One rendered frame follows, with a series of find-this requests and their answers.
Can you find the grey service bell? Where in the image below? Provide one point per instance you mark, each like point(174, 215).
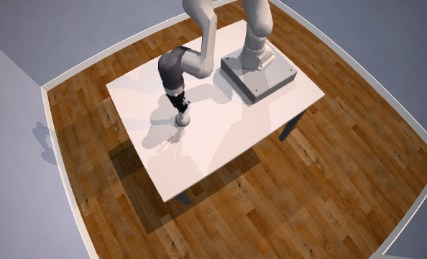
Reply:
point(182, 121)

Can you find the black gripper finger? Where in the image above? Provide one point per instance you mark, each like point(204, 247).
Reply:
point(182, 107)
point(174, 103)

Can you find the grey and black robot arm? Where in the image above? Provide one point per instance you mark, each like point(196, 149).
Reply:
point(201, 64)

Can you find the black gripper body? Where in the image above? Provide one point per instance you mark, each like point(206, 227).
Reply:
point(179, 97)

